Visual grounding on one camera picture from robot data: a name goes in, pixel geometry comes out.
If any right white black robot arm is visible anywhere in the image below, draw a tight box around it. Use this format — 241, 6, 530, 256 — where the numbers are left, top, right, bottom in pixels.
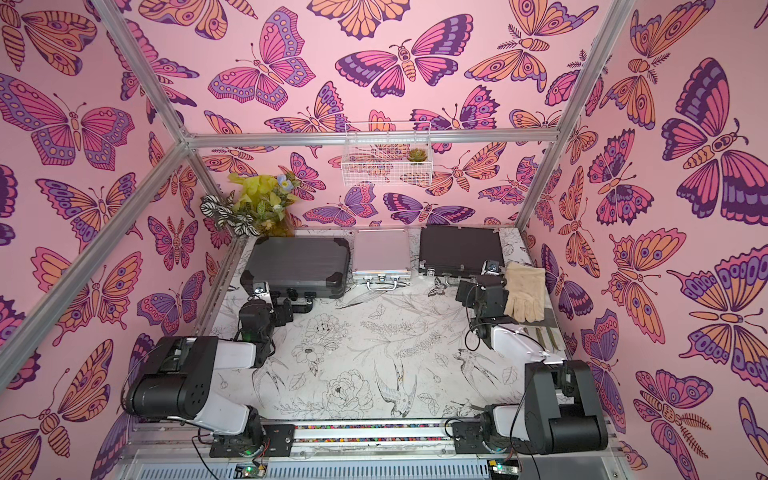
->
456, 260, 609, 456

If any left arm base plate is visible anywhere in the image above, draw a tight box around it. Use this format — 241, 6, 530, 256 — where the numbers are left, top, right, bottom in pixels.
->
209, 421, 296, 459

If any small green succulent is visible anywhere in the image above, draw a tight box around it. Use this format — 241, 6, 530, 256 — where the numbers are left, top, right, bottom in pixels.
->
407, 148, 429, 163

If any green artificial plant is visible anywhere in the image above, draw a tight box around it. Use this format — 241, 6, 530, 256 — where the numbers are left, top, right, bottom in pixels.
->
228, 173, 299, 225

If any large black poker case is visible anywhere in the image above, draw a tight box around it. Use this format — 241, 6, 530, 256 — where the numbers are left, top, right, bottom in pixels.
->
240, 236, 351, 302

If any cream work glove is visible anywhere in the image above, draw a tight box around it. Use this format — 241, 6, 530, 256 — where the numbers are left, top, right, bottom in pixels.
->
504, 262, 547, 323

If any white wire basket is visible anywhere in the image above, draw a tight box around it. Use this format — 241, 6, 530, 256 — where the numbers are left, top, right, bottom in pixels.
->
338, 120, 434, 187

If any aluminium front rail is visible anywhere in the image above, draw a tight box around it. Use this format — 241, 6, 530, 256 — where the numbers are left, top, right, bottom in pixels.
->
110, 419, 634, 479

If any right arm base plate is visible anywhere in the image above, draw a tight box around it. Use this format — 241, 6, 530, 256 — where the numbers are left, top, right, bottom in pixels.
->
443, 416, 535, 455

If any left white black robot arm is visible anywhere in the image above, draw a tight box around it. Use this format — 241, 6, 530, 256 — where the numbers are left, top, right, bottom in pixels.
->
122, 283, 294, 442

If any small silver poker case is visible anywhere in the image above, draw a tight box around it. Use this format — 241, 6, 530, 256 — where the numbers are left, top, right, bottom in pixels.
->
351, 229, 411, 291

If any striped leaf plant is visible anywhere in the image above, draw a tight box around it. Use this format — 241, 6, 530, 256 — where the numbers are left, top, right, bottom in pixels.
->
200, 194, 260, 237

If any yellow glass vase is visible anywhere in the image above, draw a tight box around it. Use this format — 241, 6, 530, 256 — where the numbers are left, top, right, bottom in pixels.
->
263, 218, 295, 237

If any black aluminium poker case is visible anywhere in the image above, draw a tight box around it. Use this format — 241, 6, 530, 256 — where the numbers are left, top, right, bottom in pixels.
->
418, 225, 504, 278

